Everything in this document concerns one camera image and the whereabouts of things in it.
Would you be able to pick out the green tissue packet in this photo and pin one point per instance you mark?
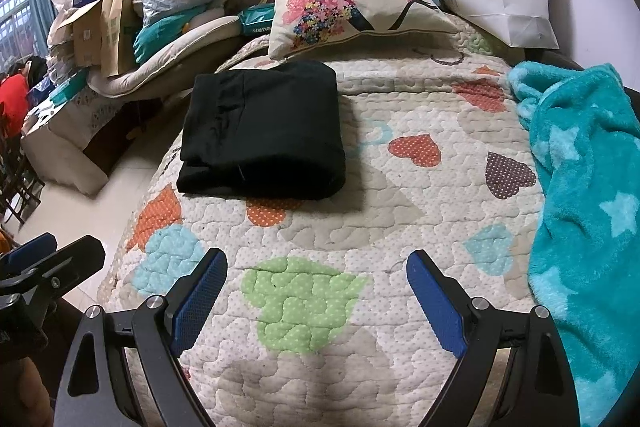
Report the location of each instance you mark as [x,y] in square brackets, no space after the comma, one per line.
[257,19]

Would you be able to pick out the beige padded mat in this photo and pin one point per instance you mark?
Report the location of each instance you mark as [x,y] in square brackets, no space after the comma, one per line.
[175,52]

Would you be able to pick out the teal cloth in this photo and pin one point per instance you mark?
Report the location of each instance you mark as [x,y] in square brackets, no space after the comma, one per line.
[155,34]

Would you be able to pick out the beige patterned sofa cushion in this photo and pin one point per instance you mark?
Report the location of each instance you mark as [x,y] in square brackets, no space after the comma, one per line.
[65,142]

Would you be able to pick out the teal packet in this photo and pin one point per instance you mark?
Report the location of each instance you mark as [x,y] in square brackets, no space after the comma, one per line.
[67,89]

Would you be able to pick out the dark wooden chair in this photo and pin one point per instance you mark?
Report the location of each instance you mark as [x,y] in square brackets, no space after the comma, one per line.
[20,177]

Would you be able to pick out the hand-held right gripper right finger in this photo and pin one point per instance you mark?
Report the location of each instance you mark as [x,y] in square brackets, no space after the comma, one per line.
[435,302]

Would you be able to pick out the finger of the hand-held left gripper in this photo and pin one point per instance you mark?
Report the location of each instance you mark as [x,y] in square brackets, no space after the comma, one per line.
[25,252]
[70,257]

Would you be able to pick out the quilted heart-print blanket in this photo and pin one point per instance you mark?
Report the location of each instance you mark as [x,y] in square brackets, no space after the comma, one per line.
[350,217]

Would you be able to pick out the window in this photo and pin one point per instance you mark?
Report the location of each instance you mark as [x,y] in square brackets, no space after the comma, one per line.
[12,32]

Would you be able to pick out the open brown cardboard box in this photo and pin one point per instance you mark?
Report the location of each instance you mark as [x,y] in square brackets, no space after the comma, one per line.
[87,32]

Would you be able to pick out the black pants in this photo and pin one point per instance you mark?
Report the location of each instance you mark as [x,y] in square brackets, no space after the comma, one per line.
[260,127]

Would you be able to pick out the teal star fleece blanket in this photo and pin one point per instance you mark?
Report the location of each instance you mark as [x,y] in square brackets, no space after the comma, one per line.
[590,187]

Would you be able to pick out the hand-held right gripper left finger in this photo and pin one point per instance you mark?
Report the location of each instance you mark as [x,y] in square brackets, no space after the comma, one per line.
[197,302]

